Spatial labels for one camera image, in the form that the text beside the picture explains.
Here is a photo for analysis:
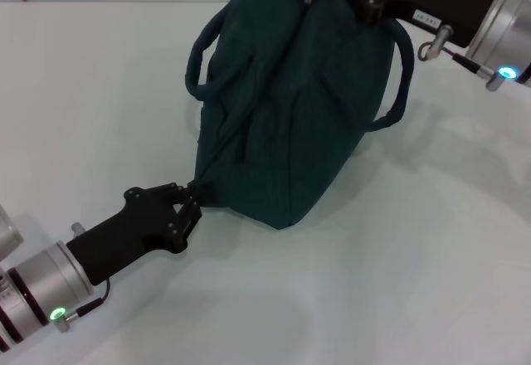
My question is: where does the dark grey arm cable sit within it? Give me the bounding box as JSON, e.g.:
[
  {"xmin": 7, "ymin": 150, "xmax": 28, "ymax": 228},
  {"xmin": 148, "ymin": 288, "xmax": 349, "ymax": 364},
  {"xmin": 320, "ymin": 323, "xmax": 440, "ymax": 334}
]
[
  {"xmin": 76, "ymin": 276, "xmax": 111, "ymax": 319},
  {"xmin": 446, "ymin": 46, "xmax": 495, "ymax": 79}
]

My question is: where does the dark grey left arm cable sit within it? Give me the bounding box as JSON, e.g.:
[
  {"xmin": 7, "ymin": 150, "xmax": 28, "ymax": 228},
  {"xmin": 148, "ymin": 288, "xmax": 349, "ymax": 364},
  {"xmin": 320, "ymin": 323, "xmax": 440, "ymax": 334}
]
[{"xmin": 76, "ymin": 276, "xmax": 111, "ymax": 319}]

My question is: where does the dark teal insulated lunch bag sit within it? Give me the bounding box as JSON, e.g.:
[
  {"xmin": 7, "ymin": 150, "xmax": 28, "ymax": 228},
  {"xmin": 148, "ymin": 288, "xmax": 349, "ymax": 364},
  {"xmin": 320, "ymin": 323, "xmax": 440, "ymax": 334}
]
[{"xmin": 183, "ymin": 0, "xmax": 417, "ymax": 231}]

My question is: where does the dark grey right arm cable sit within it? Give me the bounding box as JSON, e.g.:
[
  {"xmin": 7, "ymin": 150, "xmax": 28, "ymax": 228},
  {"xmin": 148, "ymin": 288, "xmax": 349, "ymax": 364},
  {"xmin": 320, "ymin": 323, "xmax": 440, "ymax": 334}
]
[{"xmin": 446, "ymin": 46, "xmax": 495, "ymax": 79}]

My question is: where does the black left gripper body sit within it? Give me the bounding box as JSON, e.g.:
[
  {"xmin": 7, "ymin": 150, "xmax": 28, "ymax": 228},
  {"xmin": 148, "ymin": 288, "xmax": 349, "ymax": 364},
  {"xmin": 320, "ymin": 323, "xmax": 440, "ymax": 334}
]
[{"xmin": 65, "ymin": 186, "xmax": 188, "ymax": 288}]

